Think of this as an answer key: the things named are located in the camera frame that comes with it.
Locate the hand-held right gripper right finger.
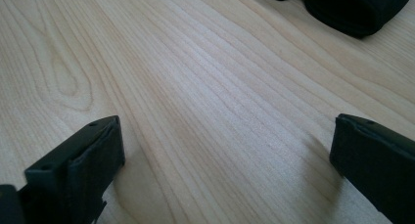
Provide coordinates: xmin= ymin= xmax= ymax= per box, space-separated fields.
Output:
xmin=329 ymin=112 xmax=415 ymax=224

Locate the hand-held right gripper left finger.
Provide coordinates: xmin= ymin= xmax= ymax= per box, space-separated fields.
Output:
xmin=19 ymin=114 xmax=126 ymax=224

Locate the dark cloth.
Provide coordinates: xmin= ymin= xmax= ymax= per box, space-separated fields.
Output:
xmin=303 ymin=0 xmax=415 ymax=40

